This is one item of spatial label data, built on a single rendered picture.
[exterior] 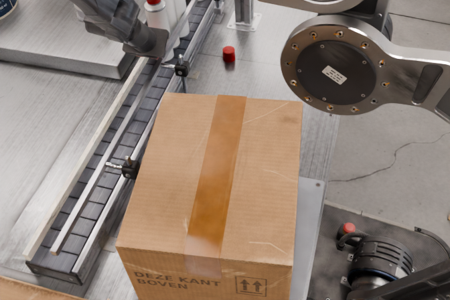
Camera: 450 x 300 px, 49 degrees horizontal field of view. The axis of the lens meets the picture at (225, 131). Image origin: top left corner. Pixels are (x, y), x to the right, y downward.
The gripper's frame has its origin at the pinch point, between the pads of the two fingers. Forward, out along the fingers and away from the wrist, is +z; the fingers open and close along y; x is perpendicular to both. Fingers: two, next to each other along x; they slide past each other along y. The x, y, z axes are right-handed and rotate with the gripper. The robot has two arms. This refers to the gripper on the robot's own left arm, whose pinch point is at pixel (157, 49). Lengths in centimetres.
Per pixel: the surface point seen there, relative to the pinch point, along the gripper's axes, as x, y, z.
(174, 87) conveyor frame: 8.2, -5.3, 3.0
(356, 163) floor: 16, -60, 103
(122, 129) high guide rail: 21.2, -3.4, -20.2
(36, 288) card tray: 54, 4, -29
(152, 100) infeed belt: 12.9, -2.5, -3.4
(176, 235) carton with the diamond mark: 34, -26, -51
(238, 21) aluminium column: -16.1, -14.4, 22.9
